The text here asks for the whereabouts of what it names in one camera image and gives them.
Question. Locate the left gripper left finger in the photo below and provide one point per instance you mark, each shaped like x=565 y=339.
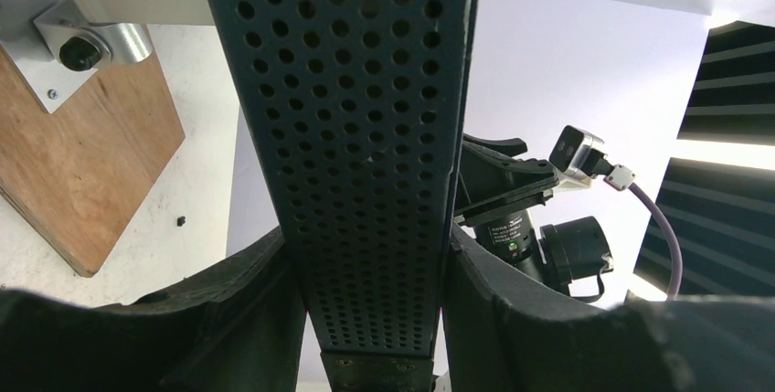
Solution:
x=235 y=326

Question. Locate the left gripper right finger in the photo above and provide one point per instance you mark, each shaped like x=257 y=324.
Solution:
x=507 y=332

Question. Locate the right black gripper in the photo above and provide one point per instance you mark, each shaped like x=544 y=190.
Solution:
x=493 y=189

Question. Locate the teal grey network switch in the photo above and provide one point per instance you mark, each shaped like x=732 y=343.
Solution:
x=355 y=109

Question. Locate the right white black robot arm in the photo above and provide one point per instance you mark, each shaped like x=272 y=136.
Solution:
x=566 y=252

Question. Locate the wooden base board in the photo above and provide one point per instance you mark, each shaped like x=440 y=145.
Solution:
x=78 y=175

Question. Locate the black slatted panel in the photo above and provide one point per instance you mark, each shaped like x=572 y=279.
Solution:
x=718 y=188

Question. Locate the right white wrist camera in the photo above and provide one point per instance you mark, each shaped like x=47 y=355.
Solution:
x=578 y=158

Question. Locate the metal switch mounting stand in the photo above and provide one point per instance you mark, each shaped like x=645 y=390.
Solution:
x=57 y=45

